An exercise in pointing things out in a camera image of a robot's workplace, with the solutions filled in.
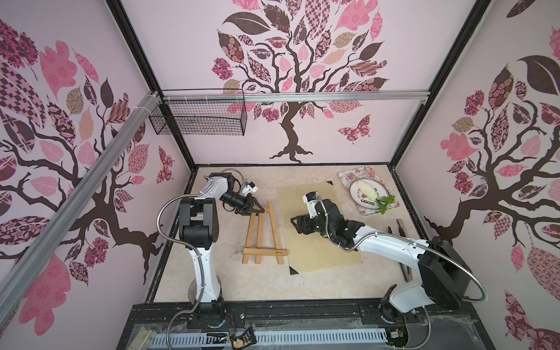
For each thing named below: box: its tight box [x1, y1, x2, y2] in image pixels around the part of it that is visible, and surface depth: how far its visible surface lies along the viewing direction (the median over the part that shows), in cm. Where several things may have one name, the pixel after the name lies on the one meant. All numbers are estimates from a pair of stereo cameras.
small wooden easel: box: [241, 201, 289, 265], surface depth 87 cm
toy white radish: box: [355, 180, 396, 215], surface depth 106 cm
